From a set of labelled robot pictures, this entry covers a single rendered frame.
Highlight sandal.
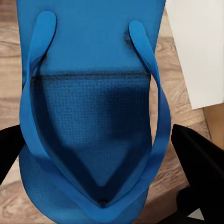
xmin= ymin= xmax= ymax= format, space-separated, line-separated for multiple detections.
xmin=16 ymin=0 xmax=171 ymax=224

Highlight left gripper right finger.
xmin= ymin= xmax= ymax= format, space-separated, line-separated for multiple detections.
xmin=171 ymin=124 xmax=224 ymax=224

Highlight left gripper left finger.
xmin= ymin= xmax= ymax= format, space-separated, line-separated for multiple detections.
xmin=0 ymin=125 xmax=26 ymax=185

